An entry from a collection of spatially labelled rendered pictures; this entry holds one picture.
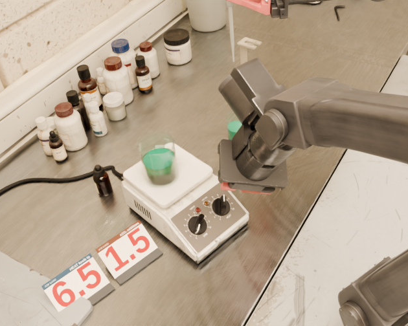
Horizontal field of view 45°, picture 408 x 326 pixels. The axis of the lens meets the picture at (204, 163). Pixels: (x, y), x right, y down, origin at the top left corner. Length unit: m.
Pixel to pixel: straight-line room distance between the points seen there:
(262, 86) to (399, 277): 0.27
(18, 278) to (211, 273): 0.32
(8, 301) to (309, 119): 0.57
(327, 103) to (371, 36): 0.93
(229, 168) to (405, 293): 0.28
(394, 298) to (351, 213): 0.34
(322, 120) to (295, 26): 0.96
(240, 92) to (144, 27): 0.80
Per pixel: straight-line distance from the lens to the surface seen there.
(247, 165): 0.68
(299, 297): 0.81
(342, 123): 0.51
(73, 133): 1.08
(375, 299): 0.62
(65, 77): 1.22
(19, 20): 1.17
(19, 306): 0.87
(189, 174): 0.87
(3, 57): 1.15
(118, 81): 1.17
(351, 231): 0.90
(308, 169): 1.00
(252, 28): 1.47
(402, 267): 0.57
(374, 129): 0.48
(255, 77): 0.63
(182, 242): 0.83
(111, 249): 0.86
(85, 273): 0.85
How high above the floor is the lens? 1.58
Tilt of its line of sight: 42 degrees down
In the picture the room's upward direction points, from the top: 7 degrees counter-clockwise
